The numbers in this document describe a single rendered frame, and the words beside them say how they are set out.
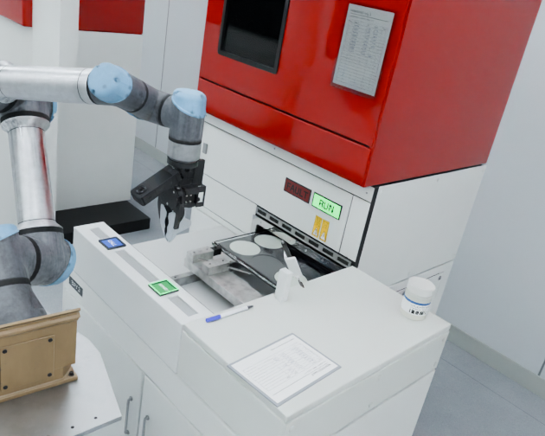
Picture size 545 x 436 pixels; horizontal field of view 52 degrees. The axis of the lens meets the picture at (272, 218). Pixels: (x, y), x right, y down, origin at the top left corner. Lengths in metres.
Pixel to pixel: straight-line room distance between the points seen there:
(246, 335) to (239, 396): 0.16
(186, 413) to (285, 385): 0.32
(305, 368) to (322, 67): 0.85
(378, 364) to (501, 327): 1.98
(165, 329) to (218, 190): 0.87
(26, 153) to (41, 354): 0.49
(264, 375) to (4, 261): 0.59
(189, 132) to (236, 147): 0.79
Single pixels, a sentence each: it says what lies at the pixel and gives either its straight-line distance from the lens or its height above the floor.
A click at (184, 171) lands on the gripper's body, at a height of 1.28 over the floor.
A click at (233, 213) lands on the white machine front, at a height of 0.89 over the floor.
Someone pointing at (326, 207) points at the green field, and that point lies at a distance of 1.76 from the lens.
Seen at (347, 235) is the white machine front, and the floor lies 1.04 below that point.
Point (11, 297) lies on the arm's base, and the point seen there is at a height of 1.03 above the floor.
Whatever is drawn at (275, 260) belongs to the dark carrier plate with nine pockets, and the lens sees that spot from 1.80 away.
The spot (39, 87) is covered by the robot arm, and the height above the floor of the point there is 1.42.
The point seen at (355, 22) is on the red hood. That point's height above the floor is 1.64.
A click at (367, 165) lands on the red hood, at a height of 1.29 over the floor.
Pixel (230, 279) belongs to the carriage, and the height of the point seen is 0.88.
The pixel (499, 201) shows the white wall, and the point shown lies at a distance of 3.11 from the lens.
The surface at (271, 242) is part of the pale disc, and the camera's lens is 1.91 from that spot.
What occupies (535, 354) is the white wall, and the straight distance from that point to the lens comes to 3.24.
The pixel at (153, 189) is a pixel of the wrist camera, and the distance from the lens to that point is 1.27.
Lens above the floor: 1.73
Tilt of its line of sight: 23 degrees down
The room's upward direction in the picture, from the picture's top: 11 degrees clockwise
